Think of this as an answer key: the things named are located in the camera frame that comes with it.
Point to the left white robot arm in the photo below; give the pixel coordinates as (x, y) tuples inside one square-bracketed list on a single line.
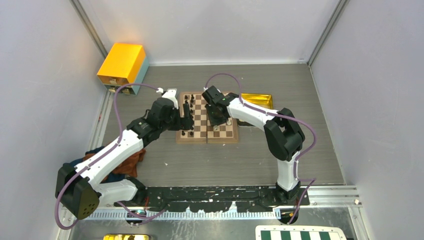
[(81, 189)]

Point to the gold tin front edge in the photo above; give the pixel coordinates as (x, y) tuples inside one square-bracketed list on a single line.
[(119, 236)]

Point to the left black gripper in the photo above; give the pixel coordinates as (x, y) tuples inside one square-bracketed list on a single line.
[(188, 121)]

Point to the yellow teal drawer box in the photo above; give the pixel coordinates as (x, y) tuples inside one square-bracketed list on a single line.
[(125, 64)]

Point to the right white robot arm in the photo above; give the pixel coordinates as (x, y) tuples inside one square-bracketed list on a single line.
[(283, 134)]

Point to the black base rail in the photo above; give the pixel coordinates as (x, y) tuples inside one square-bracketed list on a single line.
[(214, 199)]

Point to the dark blue cloth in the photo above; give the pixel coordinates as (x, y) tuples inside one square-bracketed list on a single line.
[(110, 178)]

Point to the green white checkered board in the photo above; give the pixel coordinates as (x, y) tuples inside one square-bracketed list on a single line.
[(298, 232)]

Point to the gold tin tray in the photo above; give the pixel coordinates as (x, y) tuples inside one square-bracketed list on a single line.
[(262, 100)]

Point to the wooden chess board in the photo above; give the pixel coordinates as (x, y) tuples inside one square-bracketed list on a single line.
[(202, 131)]

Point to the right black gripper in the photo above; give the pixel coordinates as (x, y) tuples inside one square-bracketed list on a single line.
[(213, 121)]

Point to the orange cloth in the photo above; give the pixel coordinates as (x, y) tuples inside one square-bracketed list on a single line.
[(127, 167)]

